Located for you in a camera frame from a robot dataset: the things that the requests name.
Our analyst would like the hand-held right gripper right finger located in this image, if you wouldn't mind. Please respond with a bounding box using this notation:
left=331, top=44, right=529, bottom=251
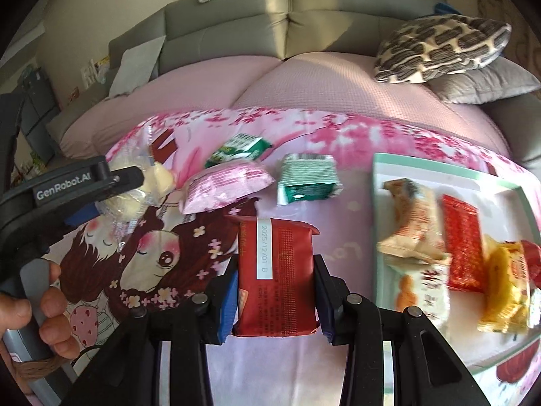
left=312, top=254, right=474, bottom=406

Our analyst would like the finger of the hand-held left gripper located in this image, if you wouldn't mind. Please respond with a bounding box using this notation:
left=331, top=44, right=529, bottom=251
left=63, top=203, right=102, bottom=226
left=111, top=166, right=145, bottom=197

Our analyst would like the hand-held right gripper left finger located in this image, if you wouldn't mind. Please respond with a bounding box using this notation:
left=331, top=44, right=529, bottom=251
left=70, top=256, right=241, bottom=406

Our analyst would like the clear bag of white buns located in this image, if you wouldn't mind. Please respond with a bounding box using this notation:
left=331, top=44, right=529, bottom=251
left=95, top=152, right=178, bottom=246

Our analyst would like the red white striped snack packet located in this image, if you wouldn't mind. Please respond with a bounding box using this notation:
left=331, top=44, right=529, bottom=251
left=148, top=126, right=180, bottom=163

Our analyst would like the dark red snack packet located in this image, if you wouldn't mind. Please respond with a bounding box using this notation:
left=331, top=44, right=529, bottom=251
left=224, top=215, right=321, bottom=338

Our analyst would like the pink snack packet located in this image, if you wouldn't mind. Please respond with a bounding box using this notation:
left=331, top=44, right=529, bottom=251
left=180, top=161, right=275, bottom=216

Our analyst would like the white orange snack packet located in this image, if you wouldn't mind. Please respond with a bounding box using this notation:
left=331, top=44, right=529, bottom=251
left=386, top=258, right=451, bottom=331

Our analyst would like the green white biscuit packet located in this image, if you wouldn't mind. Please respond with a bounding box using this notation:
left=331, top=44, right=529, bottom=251
left=205, top=132, right=272, bottom=169

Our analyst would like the beige snack packet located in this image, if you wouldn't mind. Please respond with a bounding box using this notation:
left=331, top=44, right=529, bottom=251
left=376, top=178, right=451, bottom=263

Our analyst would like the dark green snack packet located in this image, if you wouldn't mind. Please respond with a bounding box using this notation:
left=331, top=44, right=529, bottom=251
left=277, top=153, right=345, bottom=206

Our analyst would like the shiny red patterned snack packet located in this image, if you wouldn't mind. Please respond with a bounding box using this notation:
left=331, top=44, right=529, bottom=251
left=442, top=195, right=487, bottom=292

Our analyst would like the yellow snack packet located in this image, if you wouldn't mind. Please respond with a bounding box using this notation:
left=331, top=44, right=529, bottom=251
left=477, top=237, right=541, bottom=335

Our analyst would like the mint green tray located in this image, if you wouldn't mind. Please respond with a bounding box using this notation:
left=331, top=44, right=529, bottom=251
left=371, top=152, right=541, bottom=383

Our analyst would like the person's left hand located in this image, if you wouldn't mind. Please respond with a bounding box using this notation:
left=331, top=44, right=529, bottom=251
left=0, top=261, right=82, bottom=360

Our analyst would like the grey storage cabinet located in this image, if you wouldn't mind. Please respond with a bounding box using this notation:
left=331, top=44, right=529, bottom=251
left=17, top=63, right=62, bottom=165

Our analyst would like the white cushion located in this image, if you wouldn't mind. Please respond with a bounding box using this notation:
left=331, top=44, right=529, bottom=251
left=109, top=36, right=166, bottom=98

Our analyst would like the stack of books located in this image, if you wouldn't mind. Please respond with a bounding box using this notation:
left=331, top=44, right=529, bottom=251
left=80, top=57, right=111, bottom=89

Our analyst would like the pink printed blanket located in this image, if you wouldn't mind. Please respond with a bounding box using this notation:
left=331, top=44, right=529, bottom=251
left=42, top=108, right=541, bottom=406

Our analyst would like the grey green sofa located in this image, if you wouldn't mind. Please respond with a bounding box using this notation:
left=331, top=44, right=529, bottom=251
left=44, top=0, right=541, bottom=165

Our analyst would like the pink sofa cover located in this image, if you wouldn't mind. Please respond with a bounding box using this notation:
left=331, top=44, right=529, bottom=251
left=46, top=53, right=512, bottom=165

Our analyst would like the grey pillow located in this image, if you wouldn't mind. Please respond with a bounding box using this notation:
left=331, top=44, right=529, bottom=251
left=427, top=57, right=541, bottom=106

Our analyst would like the black white patterned pillow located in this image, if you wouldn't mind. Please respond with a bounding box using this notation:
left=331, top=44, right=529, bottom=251
left=374, top=14, right=512, bottom=84

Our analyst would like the brown hair tie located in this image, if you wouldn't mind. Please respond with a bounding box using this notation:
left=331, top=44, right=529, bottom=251
left=15, top=354, right=64, bottom=385

